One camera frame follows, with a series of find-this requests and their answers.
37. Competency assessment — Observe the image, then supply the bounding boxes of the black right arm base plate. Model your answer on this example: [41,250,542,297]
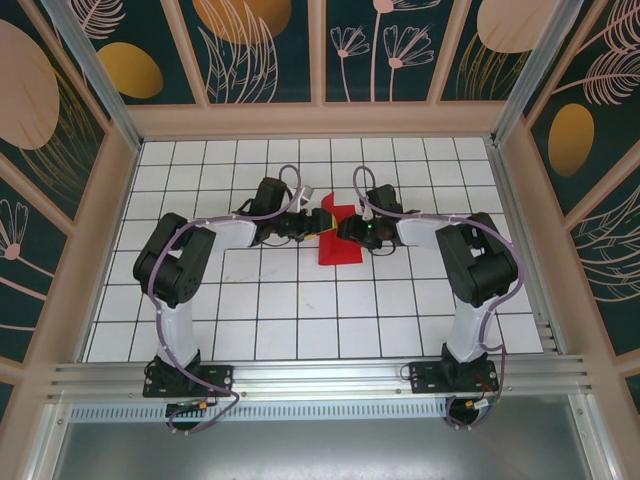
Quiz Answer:
[408,359,501,396]

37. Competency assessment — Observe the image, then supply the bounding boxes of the aluminium side rail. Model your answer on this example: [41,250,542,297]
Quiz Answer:
[487,139,569,357]

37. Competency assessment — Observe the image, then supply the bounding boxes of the red cloth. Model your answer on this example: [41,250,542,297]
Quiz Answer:
[317,193,367,267]

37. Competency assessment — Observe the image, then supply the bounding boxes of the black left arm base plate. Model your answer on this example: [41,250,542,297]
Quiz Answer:
[142,360,236,400]

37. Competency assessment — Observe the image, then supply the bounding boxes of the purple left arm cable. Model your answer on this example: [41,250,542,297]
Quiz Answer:
[142,164,307,436]

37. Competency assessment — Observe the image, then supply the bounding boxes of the grey metal panel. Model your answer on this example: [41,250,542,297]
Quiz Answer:
[49,419,596,480]

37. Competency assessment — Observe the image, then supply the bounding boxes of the aluminium mounting rail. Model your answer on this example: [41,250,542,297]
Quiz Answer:
[47,353,594,401]

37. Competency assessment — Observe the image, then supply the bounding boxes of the aluminium frame post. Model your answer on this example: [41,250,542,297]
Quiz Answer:
[489,0,586,149]
[42,0,144,151]

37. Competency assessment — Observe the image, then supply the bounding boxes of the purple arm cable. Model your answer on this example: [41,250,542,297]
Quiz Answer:
[142,164,307,436]
[352,165,522,432]

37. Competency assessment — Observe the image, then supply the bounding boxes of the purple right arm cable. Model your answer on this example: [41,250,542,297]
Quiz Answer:
[352,165,522,432]

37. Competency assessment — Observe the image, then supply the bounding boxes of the slotted metal cable tray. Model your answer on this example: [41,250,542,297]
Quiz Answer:
[69,402,501,422]

